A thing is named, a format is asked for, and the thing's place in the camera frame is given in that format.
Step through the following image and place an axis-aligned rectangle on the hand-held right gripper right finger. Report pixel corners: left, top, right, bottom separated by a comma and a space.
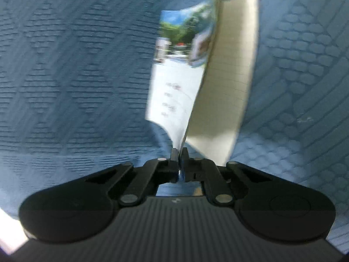
179, 147, 274, 206

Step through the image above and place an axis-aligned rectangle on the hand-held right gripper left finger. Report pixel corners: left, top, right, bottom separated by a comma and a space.
84, 147, 180, 207

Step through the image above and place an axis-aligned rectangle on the landscape cover notebook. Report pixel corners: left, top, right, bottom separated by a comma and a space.
144, 0, 259, 197

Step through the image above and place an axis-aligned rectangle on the blue textured sofa cover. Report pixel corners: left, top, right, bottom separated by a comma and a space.
0, 0, 349, 252

